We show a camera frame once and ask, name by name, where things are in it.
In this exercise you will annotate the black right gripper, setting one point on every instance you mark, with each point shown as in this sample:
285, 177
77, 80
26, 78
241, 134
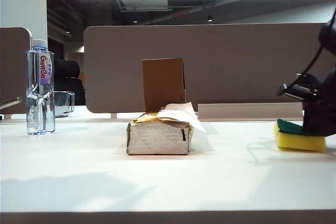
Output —
326, 95

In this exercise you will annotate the yellow sponge with green scourer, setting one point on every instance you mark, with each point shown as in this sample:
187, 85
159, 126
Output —
296, 144

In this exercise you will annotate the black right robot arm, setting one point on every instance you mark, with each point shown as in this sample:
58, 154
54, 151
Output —
329, 33

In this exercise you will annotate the clear Ganten water bottle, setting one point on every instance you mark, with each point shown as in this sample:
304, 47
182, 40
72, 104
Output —
39, 103

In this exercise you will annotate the large brown desk divider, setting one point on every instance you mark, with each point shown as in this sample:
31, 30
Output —
236, 64

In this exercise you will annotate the white tissue sheet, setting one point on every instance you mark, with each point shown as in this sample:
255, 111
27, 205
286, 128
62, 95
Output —
183, 111

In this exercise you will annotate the brown cardboard box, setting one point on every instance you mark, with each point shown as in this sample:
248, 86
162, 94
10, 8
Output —
162, 82

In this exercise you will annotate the white and gold tissue pack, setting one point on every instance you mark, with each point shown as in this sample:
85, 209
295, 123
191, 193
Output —
157, 140

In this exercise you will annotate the red ceiling sign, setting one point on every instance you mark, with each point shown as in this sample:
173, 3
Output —
181, 14

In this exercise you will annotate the black office chair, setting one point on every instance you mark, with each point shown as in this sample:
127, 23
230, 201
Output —
68, 77

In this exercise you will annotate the clear glass cup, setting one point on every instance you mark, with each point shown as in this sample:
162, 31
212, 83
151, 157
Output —
63, 103

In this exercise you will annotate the grey metal rod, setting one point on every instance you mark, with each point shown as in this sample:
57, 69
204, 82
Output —
11, 102

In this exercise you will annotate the small brown desk divider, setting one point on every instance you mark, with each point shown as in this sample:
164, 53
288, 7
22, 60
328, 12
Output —
13, 64

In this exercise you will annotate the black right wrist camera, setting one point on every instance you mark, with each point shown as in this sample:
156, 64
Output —
302, 87

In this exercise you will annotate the beige divider foot bracket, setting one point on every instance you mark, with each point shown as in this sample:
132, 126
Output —
114, 115

